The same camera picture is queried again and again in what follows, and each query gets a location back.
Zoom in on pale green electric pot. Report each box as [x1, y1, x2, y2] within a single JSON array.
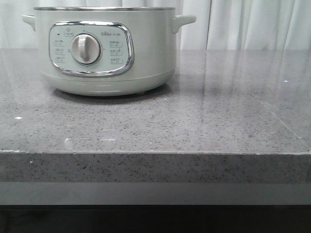
[[22, 7, 196, 96]]

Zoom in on white curtain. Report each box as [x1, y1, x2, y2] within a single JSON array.
[[0, 0, 311, 50]]

